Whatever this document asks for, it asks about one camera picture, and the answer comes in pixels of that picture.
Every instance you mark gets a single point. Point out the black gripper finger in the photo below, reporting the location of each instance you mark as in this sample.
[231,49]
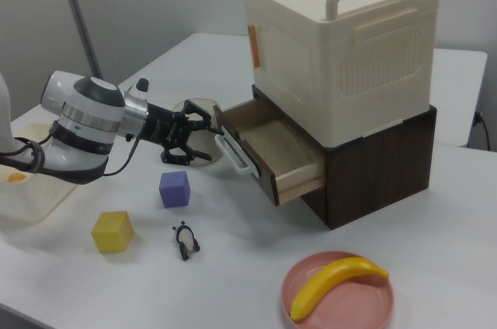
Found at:
[198,113]
[180,156]

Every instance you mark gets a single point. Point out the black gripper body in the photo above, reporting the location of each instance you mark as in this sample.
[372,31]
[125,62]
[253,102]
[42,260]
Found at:
[163,127]

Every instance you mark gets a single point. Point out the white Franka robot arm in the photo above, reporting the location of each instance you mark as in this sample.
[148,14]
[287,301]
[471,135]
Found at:
[89,119]

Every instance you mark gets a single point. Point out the cream open plastic container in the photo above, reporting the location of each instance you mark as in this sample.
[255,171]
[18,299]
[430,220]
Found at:
[42,197]

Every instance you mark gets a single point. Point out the dark wood drawer cabinet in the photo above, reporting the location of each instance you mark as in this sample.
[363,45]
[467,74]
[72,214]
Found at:
[372,185]

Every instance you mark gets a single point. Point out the beige round bowl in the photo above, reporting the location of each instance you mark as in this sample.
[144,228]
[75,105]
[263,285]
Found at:
[205,141]

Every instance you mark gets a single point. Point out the purple foam cube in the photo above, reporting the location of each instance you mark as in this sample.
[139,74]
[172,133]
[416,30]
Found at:
[174,189]

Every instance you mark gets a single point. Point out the small panda figurine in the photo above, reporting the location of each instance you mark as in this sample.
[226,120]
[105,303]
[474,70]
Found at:
[186,239]

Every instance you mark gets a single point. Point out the yellow foam cube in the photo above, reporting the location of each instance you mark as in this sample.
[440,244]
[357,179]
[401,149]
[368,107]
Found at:
[112,234]

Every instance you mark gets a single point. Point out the toasted bread piece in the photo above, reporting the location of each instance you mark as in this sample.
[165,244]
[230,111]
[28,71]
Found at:
[15,178]

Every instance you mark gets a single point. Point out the cream plastic storage box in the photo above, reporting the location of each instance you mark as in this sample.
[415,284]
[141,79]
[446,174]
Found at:
[349,65]

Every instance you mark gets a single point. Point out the yellow toy banana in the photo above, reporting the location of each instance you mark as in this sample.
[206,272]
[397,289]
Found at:
[334,276]

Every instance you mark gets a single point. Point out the pink round plate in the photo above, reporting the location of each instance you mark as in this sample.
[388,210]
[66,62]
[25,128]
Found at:
[349,302]

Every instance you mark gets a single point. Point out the grey partition post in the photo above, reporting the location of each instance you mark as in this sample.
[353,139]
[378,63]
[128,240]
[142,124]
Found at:
[79,22]

